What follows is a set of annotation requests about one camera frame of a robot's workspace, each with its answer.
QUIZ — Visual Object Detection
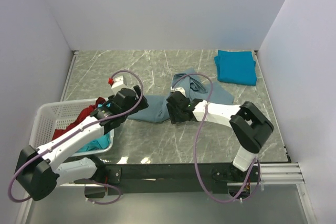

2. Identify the white plastic laundry basket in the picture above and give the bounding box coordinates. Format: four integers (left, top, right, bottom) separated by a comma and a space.
27, 98, 116, 161

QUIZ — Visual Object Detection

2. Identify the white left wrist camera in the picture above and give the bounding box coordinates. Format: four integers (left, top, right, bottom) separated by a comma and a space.
108, 76, 127, 94

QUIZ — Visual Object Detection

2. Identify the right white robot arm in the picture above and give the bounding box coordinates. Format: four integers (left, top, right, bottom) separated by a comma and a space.
166, 91, 274, 182

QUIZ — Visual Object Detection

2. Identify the folded teal t-shirt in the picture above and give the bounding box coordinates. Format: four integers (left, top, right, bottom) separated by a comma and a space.
214, 50, 257, 86

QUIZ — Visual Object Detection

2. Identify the dark red t-shirt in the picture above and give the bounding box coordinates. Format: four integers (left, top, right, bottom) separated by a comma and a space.
52, 97, 106, 140

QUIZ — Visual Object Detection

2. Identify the black base crossbar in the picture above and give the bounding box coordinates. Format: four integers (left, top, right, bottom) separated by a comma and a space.
92, 163, 258, 194

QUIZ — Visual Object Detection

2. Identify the grey-blue t-shirt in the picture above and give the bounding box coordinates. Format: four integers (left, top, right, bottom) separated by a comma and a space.
128, 68, 234, 123

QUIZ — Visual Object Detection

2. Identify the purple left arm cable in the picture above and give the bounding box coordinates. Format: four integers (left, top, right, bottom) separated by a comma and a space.
7, 69, 144, 203

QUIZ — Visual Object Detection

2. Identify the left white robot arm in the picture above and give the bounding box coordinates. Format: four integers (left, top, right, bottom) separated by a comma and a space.
11, 84, 148, 201

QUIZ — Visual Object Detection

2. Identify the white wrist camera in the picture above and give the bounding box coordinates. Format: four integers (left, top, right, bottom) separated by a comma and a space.
170, 87, 186, 97
108, 76, 127, 94

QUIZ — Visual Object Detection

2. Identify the teal t-shirt in basket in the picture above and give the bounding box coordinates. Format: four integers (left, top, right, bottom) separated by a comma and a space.
77, 132, 114, 153

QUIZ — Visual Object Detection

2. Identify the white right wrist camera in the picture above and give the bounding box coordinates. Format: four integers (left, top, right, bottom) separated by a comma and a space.
170, 87, 186, 97

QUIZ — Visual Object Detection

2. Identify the aluminium frame rail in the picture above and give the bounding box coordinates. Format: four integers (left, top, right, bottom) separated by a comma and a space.
27, 163, 305, 188

